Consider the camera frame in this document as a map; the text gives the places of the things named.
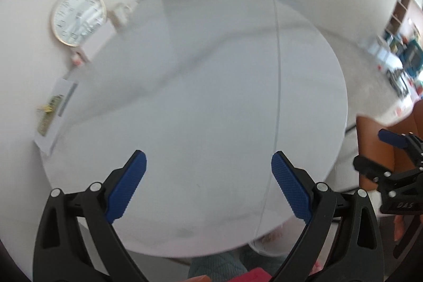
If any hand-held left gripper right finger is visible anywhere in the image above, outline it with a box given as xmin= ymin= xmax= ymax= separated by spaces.
xmin=271 ymin=151 xmax=385 ymax=282

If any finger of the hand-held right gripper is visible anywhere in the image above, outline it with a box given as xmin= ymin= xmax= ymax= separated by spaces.
xmin=353 ymin=155 xmax=394 ymax=183
xmin=378 ymin=128 xmax=423 ymax=164

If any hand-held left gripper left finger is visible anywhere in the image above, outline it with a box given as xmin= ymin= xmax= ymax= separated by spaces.
xmin=32 ymin=150 xmax=149 ymax=282

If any white waste bin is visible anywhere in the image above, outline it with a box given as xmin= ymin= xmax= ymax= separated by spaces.
xmin=249 ymin=219 xmax=318 ymax=272

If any person's right hand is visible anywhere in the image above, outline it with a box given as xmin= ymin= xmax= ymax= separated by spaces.
xmin=394 ymin=214 xmax=412 ymax=242

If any orange chair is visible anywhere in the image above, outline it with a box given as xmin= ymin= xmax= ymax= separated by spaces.
xmin=345 ymin=100 xmax=423 ymax=193

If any white paper sheet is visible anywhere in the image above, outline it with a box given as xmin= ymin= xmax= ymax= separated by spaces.
xmin=34 ymin=77 xmax=80 ymax=156

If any pink jacket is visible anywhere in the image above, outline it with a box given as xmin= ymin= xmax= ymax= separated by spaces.
xmin=187 ymin=269 xmax=275 ymax=282

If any dark pen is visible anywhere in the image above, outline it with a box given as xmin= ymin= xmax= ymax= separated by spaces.
xmin=58 ymin=84 xmax=79 ymax=116

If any open bookshelf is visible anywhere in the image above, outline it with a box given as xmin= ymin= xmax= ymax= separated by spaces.
xmin=383 ymin=0 xmax=423 ymax=49

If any white rectangular box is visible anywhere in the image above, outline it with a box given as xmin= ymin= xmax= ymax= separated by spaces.
xmin=79 ymin=21 xmax=115 ymax=62

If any white mug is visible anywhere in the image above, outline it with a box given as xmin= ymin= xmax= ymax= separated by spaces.
xmin=111 ymin=1 xmax=137 ymax=28

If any round wall clock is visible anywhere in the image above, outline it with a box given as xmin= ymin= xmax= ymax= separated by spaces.
xmin=50 ymin=0 xmax=107 ymax=47

